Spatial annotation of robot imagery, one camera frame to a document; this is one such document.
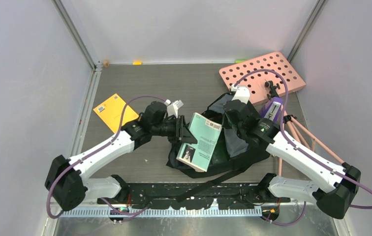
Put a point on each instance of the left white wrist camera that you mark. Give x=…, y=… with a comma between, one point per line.
x=173, y=107

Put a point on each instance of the yellow block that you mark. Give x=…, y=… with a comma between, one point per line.
x=137, y=63

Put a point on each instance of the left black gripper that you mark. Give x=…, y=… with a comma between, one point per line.
x=184, y=135

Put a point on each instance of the black backpack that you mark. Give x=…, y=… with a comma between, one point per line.
x=241, y=158

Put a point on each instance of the yellow book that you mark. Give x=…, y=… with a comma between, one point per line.
x=110, y=110

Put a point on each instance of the pink tripod legs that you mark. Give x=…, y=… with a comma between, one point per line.
x=294, y=126

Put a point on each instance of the pink perforated stand board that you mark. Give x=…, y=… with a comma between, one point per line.
x=255, y=79

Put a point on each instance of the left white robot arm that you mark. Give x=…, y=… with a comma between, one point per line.
x=69, y=181

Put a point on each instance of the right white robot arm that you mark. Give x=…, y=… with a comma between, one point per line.
x=328, y=186

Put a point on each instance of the dark green book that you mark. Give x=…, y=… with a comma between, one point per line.
x=220, y=154

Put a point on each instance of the green block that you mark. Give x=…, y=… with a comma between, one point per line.
x=240, y=60

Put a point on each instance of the slotted aluminium rail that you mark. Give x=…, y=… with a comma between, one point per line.
x=213, y=211

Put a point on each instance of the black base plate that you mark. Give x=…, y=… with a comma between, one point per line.
x=233, y=195

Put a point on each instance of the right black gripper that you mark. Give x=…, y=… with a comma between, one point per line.
x=226, y=124

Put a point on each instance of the teal book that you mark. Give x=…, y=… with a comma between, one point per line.
x=198, y=155

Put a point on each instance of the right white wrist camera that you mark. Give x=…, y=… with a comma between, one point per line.
x=240, y=93

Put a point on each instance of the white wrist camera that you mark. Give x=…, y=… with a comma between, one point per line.
x=240, y=93
x=173, y=107

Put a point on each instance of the purple metronome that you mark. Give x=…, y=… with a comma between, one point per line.
x=272, y=109

